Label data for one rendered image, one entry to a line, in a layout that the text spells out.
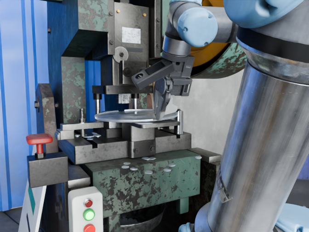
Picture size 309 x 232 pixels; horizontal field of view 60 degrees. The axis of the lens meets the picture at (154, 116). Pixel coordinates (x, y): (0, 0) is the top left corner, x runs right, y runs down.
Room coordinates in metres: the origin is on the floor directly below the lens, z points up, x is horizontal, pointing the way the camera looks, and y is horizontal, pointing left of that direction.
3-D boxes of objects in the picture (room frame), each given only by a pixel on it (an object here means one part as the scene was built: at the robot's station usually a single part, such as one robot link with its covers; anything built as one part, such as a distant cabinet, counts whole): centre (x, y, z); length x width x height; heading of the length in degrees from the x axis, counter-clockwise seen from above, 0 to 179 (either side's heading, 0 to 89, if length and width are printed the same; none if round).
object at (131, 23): (1.01, 0.10, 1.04); 0.17 x 0.15 x 0.30; 29
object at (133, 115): (0.93, 0.06, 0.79); 0.29 x 0.29 x 0.01
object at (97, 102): (1.06, 0.23, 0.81); 0.02 x 0.02 x 0.14
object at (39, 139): (0.68, 0.30, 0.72); 0.07 x 0.06 x 0.08; 29
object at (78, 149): (1.04, 0.12, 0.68); 0.45 x 0.30 x 0.06; 119
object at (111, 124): (1.04, 0.12, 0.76); 0.15 x 0.09 x 0.05; 119
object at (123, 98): (1.04, 0.12, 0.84); 0.05 x 0.03 x 0.04; 119
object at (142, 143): (0.89, 0.04, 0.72); 0.25 x 0.14 x 0.14; 29
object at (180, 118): (1.02, -0.09, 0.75); 0.03 x 0.03 x 0.10; 29
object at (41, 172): (0.69, 0.28, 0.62); 0.10 x 0.06 x 0.20; 119
